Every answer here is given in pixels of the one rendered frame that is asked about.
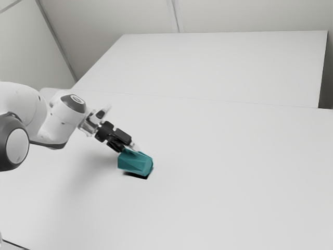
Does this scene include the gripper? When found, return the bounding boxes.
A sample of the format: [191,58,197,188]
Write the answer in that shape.
[94,120,140,154]

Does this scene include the teal faceted mug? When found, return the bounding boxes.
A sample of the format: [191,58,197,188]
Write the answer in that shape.
[117,148,153,177]

